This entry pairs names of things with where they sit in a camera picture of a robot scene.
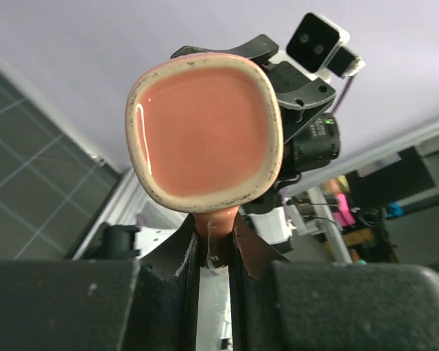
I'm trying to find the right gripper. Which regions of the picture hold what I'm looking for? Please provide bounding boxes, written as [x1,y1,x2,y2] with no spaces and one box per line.
[170,34,338,147]

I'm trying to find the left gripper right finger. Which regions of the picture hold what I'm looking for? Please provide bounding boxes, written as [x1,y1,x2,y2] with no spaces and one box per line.
[229,216,439,350]

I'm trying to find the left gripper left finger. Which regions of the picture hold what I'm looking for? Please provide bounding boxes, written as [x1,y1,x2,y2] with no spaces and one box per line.
[0,216,200,350]

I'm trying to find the small orange white cup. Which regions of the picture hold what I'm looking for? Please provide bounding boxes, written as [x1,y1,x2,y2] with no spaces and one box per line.
[125,53,284,269]

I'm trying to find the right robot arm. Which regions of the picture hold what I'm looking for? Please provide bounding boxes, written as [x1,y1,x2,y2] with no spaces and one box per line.
[228,34,340,254]

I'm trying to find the black grid mat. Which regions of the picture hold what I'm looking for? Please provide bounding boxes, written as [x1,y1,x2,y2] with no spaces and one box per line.
[0,73,121,260]

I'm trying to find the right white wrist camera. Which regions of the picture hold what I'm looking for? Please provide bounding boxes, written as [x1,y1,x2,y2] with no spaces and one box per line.
[285,12,365,78]

